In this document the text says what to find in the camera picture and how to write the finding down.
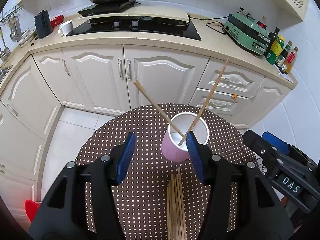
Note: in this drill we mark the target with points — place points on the black electric kettle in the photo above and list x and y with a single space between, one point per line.
42 24

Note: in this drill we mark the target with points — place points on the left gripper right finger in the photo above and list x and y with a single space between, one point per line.
241 203

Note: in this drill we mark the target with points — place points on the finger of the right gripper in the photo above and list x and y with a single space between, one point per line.
262 149
287 149

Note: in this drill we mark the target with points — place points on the green yellow oil bottle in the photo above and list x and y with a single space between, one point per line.
276 49

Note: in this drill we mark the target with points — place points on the black glass gas hob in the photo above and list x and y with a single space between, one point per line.
146 24

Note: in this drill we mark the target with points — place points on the wall utensil rack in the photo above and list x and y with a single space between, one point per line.
9 28

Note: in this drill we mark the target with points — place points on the red label soda bottle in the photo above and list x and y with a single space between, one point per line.
262 23

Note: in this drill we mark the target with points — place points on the black induction cooker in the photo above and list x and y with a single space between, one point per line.
107 8

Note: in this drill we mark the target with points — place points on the stack of bowls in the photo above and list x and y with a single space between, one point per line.
26 37

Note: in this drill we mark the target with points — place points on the red plastic stool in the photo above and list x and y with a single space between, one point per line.
31 208

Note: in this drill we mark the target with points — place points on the red label vinegar bottle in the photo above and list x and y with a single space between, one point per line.
289 61

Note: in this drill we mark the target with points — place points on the dark soy sauce bottle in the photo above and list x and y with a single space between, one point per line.
283 55

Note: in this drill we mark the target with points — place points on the dark glass sauce bottle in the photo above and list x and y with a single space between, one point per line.
272 36

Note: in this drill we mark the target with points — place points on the stainless steel sink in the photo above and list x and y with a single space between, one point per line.
4 71

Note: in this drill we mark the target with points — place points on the wooden chopstick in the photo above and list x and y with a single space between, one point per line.
162 113
172 207
174 210
178 209
180 192
193 124
168 213

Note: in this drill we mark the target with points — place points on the brown polka dot tablecloth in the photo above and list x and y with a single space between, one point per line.
141 199

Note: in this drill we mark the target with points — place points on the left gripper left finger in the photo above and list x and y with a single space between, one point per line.
80 203

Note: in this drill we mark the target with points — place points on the base cabinets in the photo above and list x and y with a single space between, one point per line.
100 78

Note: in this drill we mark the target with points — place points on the red box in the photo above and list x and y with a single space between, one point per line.
57 20

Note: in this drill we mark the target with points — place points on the green electric grill appliance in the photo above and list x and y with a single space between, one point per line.
247 34

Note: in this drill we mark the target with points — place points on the white mug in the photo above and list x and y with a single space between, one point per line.
65 28

